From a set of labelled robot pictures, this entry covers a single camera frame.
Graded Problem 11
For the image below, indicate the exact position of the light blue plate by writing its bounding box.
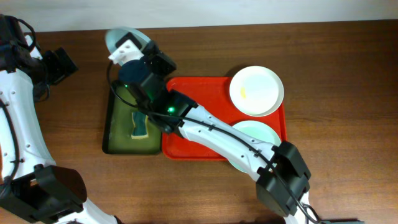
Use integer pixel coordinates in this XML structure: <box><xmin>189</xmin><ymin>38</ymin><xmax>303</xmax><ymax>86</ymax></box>
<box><xmin>105</xmin><ymin>27</ymin><xmax>150</xmax><ymax>53</ymax></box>

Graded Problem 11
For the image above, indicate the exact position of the yellow green scrub sponge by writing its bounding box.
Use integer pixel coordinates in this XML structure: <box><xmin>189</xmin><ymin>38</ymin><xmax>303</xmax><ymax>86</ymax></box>
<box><xmin>131</xmin><ymin>111</ymin><xmax>149</xmax><ymax>139</ymax></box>

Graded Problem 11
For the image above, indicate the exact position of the white plate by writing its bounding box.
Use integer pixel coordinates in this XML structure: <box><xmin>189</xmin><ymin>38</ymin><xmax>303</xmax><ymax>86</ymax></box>
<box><xmin>229</xmin><ymin>66</ymin><xmax>284</xmax><ymax>117</ymax></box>

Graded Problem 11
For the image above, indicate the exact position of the light green plate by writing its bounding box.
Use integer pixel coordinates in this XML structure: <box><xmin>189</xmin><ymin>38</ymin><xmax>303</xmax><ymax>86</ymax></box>
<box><xmin>228</xmin><ymin>120</ymin><xmax>282</xmax><ymax>174</ymax></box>

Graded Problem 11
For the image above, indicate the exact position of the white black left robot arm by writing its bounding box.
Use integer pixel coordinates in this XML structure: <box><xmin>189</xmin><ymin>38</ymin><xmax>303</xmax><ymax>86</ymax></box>
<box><xmin>1</xmin><ymin>15</ymin><xmax>118</xmax><ymax>223</ymax></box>

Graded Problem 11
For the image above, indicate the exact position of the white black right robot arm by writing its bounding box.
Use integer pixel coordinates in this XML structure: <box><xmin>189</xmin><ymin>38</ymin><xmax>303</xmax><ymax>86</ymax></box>
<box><xmin>105</xmin><ymin>27</ymin><xmax>321</xmax><ymax>223</ymax></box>

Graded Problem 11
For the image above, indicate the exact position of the black tray of soapy water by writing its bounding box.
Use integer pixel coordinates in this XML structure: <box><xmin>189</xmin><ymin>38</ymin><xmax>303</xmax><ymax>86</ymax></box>
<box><xmin>102</xmin><ymin>92</ymin><xmax>162</xmax><ymax>155</ymax></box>

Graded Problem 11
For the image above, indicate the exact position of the red plastic tray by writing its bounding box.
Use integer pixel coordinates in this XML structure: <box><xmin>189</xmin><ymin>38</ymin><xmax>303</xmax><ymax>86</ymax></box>
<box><xmin>162</xmin><ymin>77</ymin><xmax>287</xmax><ymax>161</ymax></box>

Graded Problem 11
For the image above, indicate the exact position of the dark object at table edge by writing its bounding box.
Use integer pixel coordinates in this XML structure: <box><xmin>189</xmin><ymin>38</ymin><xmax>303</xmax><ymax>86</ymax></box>
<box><xmin>322</xmin><ymin>220</ymin><xmax>365</xmax><ymax>224</ymax></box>

